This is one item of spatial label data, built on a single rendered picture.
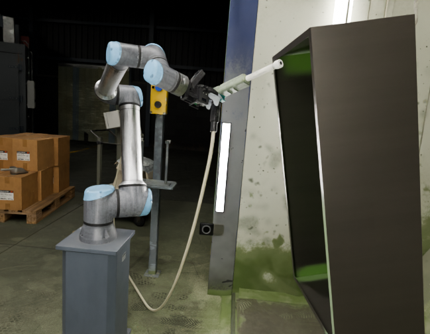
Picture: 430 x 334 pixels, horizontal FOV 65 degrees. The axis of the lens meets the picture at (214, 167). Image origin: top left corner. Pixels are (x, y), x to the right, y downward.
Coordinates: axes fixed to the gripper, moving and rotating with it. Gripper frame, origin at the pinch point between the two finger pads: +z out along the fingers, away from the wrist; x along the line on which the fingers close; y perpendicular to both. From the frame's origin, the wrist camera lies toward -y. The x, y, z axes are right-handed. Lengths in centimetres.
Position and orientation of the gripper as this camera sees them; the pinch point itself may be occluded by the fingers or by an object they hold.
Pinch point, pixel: (218, 99)
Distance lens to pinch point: 156.7
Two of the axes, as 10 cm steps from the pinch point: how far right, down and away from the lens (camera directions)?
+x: 6.7, -1.7, -7.2
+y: -0.6, 9.6, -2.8
